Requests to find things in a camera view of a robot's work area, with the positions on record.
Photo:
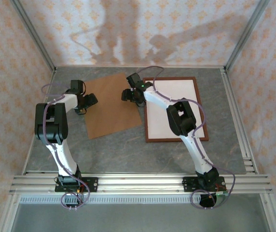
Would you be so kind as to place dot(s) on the aluminium lower post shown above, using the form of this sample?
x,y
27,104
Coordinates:
x,y
271,212
9,215

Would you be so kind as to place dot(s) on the aluminium rail beam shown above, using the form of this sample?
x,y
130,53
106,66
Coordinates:
x,y
140,183

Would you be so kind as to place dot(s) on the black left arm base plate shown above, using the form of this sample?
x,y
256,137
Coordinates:
x,y
92,183

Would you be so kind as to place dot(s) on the brown wooden picture frame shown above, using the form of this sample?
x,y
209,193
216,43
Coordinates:
x,y
146,125

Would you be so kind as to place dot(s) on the aluminium corner post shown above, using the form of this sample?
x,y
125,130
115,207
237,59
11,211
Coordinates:
x,y
245,36
34,36

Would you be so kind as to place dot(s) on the photo with white border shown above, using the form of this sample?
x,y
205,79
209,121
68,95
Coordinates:
x,y
157,120

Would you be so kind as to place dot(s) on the aluminium side rail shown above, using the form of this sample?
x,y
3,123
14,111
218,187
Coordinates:
x,y
50,84
229,84

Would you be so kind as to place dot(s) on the brown backing board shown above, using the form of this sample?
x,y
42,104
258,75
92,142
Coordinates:
x,y
109,108

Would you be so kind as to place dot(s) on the green circuit board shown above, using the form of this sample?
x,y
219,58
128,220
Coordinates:
x,y
222,193

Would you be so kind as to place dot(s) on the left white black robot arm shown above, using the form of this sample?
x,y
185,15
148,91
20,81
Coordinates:
x,y
63,159

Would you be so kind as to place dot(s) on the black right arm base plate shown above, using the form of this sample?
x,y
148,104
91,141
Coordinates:
x,y
188,184

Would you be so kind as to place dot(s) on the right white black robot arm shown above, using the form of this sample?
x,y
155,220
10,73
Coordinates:
x,y
198,154

